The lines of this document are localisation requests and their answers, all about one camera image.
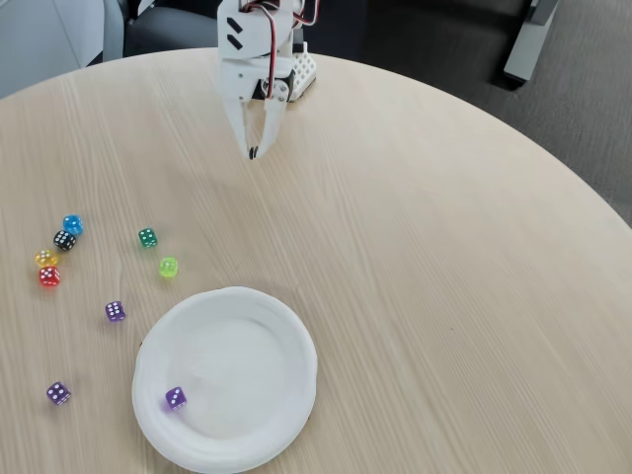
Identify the white paper plate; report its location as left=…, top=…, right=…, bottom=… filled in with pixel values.
left=131, top=285, right=319, bottom=474

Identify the red servo cable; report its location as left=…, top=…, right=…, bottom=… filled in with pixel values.
left=240, top=0, right=278, bottom=96
left=292, top=0, right=323, bottom=29

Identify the grey desk leg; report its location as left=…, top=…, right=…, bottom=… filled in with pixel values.
left=503, top=0, right=562, bottom=84

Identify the dark office chair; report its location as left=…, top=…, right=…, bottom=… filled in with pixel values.
left=122, top=0, right=221, bottom=58

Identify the black die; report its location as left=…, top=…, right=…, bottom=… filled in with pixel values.
left=52, top=229, right=78, bottom=253

